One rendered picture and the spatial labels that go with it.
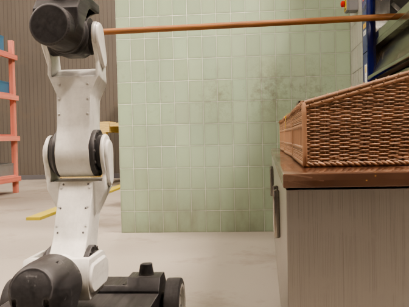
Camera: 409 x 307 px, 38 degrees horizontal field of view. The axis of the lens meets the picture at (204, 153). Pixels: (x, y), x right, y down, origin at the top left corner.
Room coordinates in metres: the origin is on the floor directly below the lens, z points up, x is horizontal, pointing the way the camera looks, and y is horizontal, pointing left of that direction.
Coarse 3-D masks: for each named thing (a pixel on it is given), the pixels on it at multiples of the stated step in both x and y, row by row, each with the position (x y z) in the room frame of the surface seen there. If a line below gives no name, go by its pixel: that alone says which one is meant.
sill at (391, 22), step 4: (408, 4) 2.39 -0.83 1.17; (404, 8) 2.47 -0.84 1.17; (408, 8) 2.40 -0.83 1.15; (400, 12) 2.53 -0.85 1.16; (404, 12) 2.47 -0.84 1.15; (396, 16) 2.61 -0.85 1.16; (400, 16) 2.53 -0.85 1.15; (388, 20) 2.78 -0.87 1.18; (392, 20) 2.70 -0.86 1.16; (396, 20) 2.62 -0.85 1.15; (384, 24) 2.88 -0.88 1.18; (388, 24) 2.78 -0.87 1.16; (392, 24) 2.70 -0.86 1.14; (380, 28) 2.97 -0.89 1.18; (384, 28) 2.88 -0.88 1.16; (388, 28) 2.79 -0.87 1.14; (376, 32) 3.08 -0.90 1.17; (380, 32) 2.97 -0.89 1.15; (376, 36) 3.08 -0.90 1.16
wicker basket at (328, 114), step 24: (408, 72) 1.34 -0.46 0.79; (336, 96) 1.36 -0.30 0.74; (360, 96) 1.35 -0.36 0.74; (384, 96) 1.35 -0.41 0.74; (408, 96) 1.34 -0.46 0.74; (312, 120) 1.37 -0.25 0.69; (336, 120) 1.36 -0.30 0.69; (360, 120) 1.35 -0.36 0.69; (384, 120) 1.35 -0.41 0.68; (408, 120) 1.34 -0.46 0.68; (312, 144) 1.36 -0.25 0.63; (336, 144) 1.36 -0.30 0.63; (360, 144) 1.36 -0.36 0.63; (384, 144) 1.35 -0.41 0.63; (408, 144) 1.34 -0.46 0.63
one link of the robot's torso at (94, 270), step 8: (32, 256) 1.64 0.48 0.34; (40, 256) 1.69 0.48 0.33; (96, 256) 1.66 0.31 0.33; (104, 256) 1.71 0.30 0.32; (24, 264) 1.60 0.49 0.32; (80, 264) 1.58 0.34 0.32; (88, 264) 1.58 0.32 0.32; (96, 264) 1.62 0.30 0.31; (104, 264) 1.71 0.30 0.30; (80, 272) 1.57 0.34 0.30; (88, 272) 1.58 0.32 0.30; (96, 272) 1.62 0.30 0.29; (104, 272) 1.70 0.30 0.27; (88, 280) 1.57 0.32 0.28; (96, 280) 1.62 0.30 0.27; (104, 280) 1.70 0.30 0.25; (88, 288) 1.57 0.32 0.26; (96, 288) 1.62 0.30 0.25; (80, 296) 1.58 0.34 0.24; (88, 296) 1.58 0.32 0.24
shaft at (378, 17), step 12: (192, 24) 2.87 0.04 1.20; (204, 24) 2.86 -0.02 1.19; (216, 24) 2.86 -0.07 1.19; (228, 24) 2.85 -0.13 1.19; (240, 24) 2.84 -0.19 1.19; (252, 24) 2.84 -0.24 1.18; (264, 24) 2.84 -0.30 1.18; (276, 24) 2.83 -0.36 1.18; (288, 24) 2.83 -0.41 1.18; (300, 24) 2.83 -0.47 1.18
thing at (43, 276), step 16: (48, 256) 1.53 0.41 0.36; (64, 256) 1.56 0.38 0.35; (32, 272) 1.42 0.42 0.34; (48, 272) 1.42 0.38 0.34; (64, 272) 1.47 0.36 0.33; (144, 272) 1.92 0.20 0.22; (160, 272) 1.96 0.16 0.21; (16, 288) 1.41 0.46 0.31; (32, 288) 1.40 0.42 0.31; (48, 288) 1.40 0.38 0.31; (64, 288) 1.44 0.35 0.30; (80, 288) 1.55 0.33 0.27; (112, 288) 1.88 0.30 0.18; (128, 288) 1.87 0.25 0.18; (144, 288) 1.87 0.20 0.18; (160, 288) 1.89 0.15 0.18; (16, 304) 1.40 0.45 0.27; (32, 304) 1.39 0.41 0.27; (48, 304) 1.41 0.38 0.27; (64, 304) 1.44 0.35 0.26; (80, 304) 1.76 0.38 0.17; (96, 304) 1.75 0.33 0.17; (112, 304) 1.75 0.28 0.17; (128, 304) 1.74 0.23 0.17; (144, 304) 1.74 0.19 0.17; (160, 304) 1.88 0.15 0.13
